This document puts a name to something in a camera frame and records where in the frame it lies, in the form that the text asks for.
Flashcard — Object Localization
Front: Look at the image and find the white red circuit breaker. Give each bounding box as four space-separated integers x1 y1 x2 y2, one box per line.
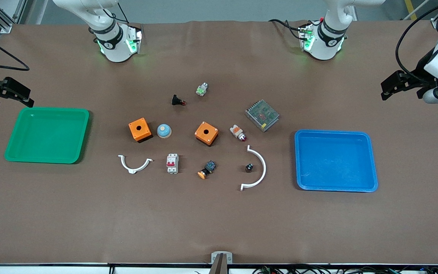
166 153 179 175

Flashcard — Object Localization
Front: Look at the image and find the green plastic tray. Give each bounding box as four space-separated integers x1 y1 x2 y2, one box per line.
4 107 90 164

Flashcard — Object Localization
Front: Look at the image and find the blue plastic tray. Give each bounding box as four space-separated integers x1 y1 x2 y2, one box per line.
294 129 379 192

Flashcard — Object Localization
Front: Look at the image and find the metal mesh power supply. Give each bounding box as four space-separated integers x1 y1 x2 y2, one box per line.
245 100 280 132

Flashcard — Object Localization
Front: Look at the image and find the small white curved clamp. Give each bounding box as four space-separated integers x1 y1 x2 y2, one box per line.
118 155 153 174

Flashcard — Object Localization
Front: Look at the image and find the large white curved arc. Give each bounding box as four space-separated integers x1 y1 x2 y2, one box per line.
240 145 267 191

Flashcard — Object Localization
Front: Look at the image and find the brown table mat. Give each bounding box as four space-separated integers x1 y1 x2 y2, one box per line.
0 20 438 265

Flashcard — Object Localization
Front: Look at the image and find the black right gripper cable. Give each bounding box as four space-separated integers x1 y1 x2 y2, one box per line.
0 30 30 72

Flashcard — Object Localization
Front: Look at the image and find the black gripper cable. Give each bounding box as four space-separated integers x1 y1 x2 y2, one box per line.
395 2 438 80
0 30 30 72

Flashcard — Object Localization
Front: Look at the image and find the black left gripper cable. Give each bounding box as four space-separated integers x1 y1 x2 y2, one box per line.
395 2 438 80

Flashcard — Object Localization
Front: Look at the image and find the aluminium frame profile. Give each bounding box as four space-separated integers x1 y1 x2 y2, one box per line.
0 0 27 34

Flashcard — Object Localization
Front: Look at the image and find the orange button enclosure box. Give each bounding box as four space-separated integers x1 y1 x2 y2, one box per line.
129 118 153 143
194 121 219 147

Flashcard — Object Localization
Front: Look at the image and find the black arm base cable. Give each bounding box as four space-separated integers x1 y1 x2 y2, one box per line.
268 18 307 39

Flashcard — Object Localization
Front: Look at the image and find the red indicator light switch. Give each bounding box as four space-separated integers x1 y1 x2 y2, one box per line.
230 124 248 142

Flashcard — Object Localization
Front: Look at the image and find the black cable bundle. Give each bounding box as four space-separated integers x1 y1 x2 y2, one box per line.
251 264 438 274

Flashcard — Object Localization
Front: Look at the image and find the orange push button switch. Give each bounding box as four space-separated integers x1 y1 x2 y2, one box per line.
197 160 217 180

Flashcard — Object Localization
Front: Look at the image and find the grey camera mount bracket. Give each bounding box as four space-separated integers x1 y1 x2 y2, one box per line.
208 252 233 274

